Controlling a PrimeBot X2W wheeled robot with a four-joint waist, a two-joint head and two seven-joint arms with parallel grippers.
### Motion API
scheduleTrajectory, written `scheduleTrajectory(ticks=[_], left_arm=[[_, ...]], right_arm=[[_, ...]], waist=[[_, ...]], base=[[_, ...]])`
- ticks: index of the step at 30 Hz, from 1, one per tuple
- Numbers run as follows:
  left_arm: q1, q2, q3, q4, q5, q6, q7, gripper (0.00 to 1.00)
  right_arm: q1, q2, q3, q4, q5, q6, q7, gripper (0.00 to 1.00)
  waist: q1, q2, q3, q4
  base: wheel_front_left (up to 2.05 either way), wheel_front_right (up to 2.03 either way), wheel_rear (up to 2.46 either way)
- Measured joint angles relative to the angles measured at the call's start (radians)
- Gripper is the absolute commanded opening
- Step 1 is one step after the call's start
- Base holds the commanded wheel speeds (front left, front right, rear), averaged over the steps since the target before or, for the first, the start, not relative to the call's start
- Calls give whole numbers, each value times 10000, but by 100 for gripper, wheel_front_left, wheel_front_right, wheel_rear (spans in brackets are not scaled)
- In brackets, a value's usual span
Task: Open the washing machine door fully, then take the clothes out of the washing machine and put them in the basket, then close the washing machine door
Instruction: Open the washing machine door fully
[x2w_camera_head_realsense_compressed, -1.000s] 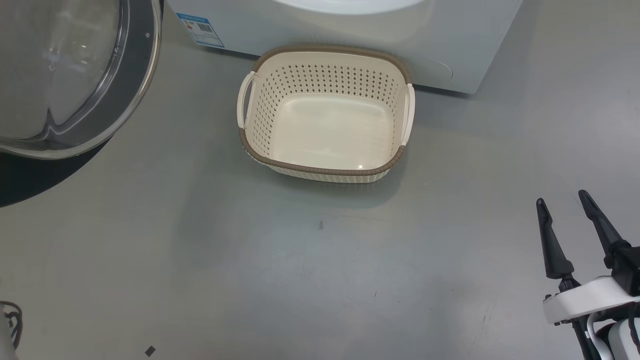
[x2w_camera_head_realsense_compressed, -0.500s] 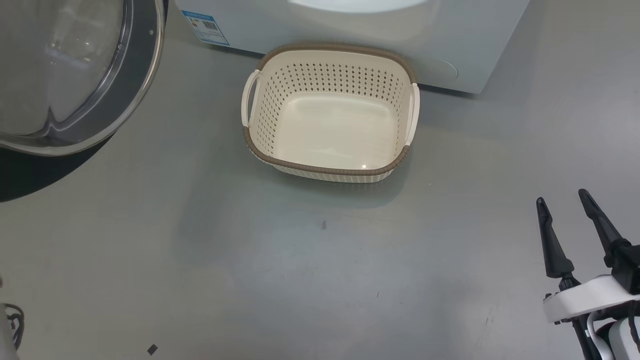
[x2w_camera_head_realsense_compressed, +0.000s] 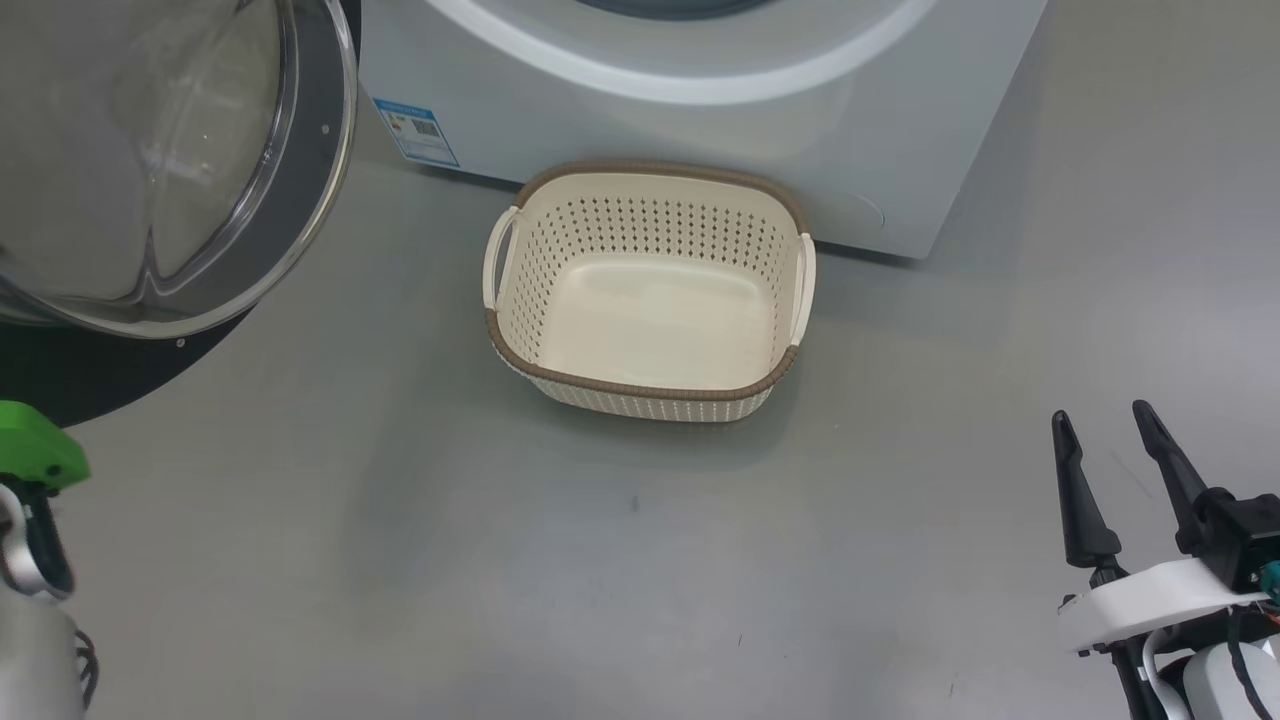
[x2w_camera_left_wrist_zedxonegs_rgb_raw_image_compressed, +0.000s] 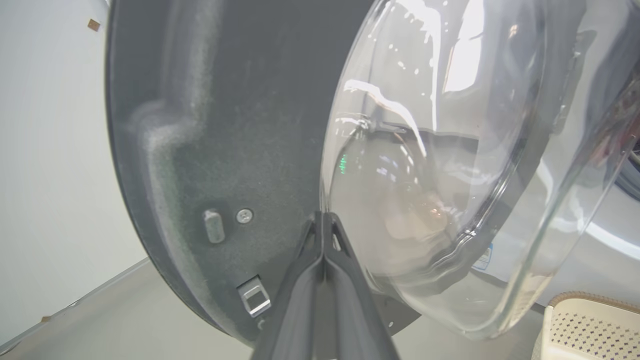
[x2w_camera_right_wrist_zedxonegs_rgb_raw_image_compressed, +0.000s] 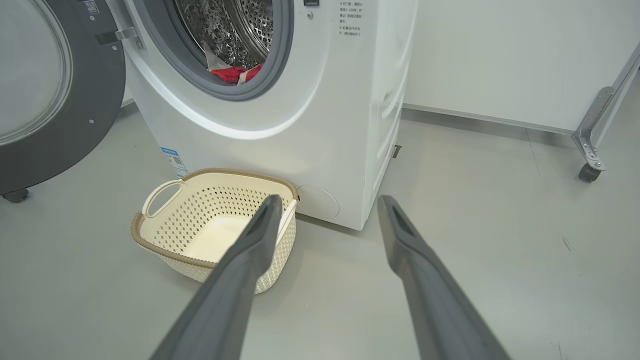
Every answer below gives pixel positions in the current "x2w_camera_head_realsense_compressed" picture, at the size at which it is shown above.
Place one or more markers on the blue energy label sticker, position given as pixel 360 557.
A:
pixel 418 130

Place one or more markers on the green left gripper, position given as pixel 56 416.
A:
pixel 35 450

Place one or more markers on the black glass washing machine door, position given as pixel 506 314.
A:
pixel 150 170

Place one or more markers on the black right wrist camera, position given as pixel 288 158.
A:
pixel 1245 535

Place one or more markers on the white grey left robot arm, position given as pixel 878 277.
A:
pixel 30 640

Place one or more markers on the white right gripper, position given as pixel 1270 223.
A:
pixel 1140 595

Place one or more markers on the white washing machine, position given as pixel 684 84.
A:
pixel 850 130

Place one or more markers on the cream laundry basket brown rim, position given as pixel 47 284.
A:
pixel 650 320

